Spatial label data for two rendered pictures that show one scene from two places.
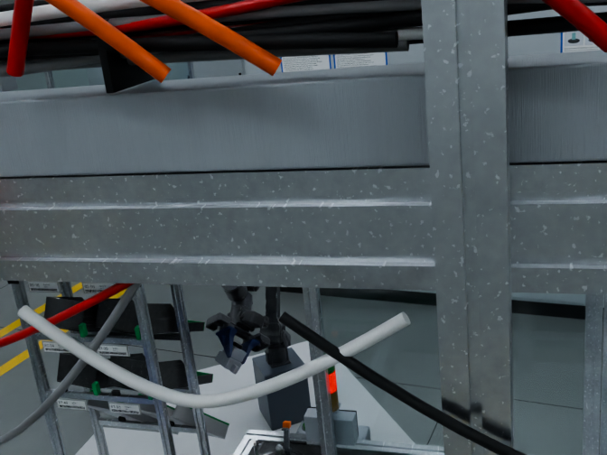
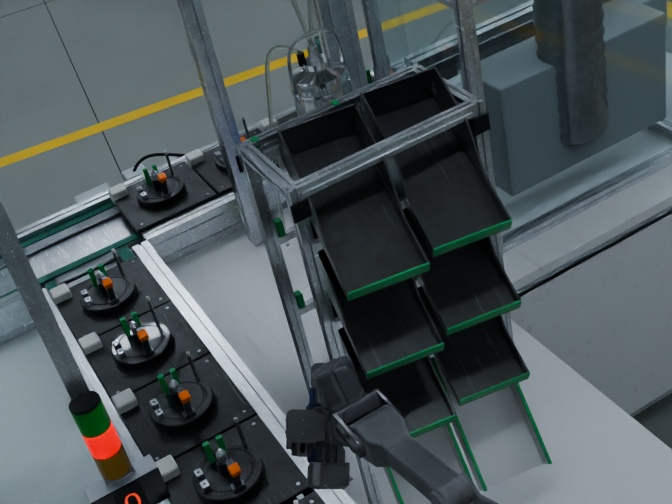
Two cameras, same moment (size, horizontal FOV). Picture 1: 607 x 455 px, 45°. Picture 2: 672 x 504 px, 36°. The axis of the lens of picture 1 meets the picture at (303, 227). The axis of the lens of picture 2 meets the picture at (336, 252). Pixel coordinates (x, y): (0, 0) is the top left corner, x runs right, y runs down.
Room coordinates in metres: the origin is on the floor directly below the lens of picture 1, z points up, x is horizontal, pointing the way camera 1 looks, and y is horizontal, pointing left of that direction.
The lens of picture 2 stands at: (2.72, -0.47, 2.46)
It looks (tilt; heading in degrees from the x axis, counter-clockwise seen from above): 36 degrees down; 140
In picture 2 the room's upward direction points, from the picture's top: 14 degrees counter-clockwise
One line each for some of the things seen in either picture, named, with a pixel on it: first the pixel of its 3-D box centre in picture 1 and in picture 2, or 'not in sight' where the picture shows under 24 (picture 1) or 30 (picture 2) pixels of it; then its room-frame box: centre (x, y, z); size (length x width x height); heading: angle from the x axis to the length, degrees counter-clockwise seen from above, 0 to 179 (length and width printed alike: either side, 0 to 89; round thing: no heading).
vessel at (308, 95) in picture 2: not in sight; (325, 106); (1.11, 0.95, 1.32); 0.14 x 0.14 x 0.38
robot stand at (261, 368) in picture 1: (282, 388); not in sight; (2.11, 0.13, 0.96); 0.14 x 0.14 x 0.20; 18
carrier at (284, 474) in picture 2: not in sight; (224, 463); (1.43, 0.21, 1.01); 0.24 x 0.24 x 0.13; 71
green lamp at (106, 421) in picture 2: not in sight; (90, 415); (1.50, -0.01, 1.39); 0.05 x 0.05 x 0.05
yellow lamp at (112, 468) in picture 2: not in sight; (111, 458); (1.50, -0.01, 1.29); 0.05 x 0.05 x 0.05
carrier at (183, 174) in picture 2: not in sight; (157, 181); (0.50, 0.82, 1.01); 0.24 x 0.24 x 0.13; 71
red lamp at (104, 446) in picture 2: not in sight; (101, 437); (1.50, -0.01, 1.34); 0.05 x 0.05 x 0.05
